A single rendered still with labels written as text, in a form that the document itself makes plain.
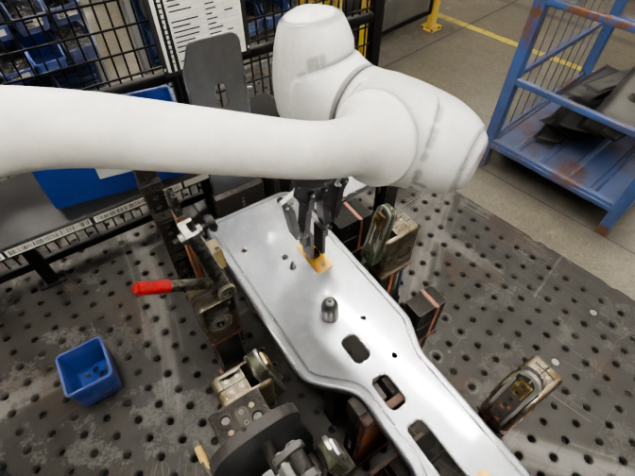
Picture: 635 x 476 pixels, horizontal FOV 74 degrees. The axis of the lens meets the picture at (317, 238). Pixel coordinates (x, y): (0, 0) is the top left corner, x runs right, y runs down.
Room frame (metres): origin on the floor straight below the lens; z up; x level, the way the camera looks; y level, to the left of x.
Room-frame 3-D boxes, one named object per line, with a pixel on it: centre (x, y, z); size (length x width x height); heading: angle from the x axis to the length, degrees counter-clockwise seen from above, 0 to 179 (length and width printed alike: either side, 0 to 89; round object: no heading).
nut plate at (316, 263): (0.52, 0.01, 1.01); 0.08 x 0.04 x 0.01; 33
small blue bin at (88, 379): (0.38, 0.51, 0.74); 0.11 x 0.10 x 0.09; 33
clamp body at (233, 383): (0.24, 0.11, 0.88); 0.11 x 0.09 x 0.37; 123
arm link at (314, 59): (0.51, 0.00, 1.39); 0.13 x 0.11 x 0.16; 48
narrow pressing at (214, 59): (0.72, 0.18, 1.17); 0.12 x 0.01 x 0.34; 123
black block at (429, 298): (0.42, -0.20, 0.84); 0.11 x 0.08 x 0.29; 123
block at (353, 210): (0.65, -0.07, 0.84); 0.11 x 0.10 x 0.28; 123
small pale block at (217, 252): (0.49, 0.20, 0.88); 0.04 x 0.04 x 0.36; 33
